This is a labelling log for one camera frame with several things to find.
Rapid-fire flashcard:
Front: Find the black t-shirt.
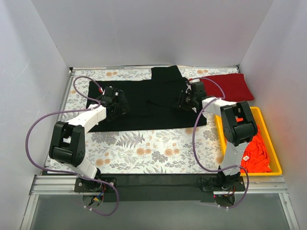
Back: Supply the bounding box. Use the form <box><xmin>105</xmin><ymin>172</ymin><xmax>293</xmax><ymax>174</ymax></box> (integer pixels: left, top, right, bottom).
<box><xmin>91</xmin><ymin>66</ymin><xmax>198</xmax><ymax>132</ymax></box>

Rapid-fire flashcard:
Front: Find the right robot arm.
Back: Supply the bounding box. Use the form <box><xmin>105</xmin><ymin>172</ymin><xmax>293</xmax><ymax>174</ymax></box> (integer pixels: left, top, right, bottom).
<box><xmin>178</xmin><ymin>90</ymin><xmax>258</xmax><ymax>191</ymax></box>

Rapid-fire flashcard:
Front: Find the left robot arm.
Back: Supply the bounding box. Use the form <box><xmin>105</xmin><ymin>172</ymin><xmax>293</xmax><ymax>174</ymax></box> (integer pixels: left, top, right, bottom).
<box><xmin>49</xmin><ymin>86</ymin><xmax>130</xmax><ymax>192</ymax></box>

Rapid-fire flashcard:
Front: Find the folded red t-shirt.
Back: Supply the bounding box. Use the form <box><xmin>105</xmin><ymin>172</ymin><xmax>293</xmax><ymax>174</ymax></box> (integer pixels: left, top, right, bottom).
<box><xmin>201</xmin><ymin>73</ymin><xmax>254</xmax><ymax>102</ymax></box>

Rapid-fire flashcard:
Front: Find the orange t-shirt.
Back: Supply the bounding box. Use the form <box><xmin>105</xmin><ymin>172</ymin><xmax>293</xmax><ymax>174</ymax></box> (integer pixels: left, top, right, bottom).
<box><xmin>241</xmin><ymin>126</ymin><xmax>272</xmax><ymax>173</ymax></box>

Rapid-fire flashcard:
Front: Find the yellow plastic bin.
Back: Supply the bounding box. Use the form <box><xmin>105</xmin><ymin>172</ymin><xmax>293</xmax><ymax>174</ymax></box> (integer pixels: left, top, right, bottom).
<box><xmin>214</xmin><ymin>106</ymin><xmax>283</xmax><ymax>177</ymax></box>

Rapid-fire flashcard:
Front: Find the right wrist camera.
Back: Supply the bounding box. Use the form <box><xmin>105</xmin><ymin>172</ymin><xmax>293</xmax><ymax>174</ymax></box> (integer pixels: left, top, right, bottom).
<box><xmin>186</xmin><ymin>81</ymin><xmax>207</xmax><ymax>97</ymax></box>

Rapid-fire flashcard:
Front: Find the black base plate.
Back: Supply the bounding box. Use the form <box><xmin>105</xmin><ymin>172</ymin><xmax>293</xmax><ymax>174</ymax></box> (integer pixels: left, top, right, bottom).
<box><xmin>74</xmin><ymin>173</ymin><xmax>246</xmax><ymax>203</ymax></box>

